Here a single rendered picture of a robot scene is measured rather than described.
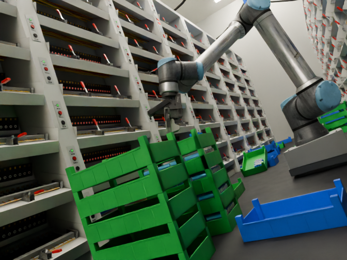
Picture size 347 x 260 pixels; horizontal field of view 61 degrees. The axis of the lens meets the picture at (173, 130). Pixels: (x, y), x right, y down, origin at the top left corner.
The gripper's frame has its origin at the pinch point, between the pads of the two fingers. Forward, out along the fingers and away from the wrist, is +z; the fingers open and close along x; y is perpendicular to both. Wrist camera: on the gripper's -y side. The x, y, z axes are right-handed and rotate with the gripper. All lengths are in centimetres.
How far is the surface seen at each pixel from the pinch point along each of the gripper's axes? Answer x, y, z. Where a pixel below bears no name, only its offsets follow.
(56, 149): -14.5, -45.5, 3.1
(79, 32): 17, -41, -61
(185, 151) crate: -21.2, 4.7, 8.3
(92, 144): 3.0, -34.7, 0.3
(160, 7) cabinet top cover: 134, 11, -142
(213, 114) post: 165, 59, -39
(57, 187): -14, -46, 18
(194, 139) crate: -23.8, 8.3, 4.1
